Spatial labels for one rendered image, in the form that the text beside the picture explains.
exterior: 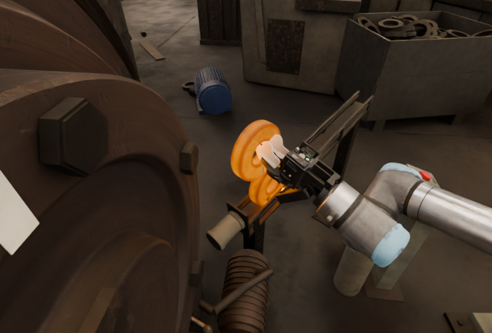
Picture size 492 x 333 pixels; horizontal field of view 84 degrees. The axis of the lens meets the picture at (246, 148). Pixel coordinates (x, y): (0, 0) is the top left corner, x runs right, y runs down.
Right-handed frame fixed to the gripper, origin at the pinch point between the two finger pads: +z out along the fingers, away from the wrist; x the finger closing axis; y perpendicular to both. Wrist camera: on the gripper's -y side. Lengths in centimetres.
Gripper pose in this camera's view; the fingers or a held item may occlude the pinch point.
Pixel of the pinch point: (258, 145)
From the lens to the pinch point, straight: 67.5
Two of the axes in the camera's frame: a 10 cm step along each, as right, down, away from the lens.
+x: -6.7, 4.6, -5.8
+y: 2.0, -6.4, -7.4
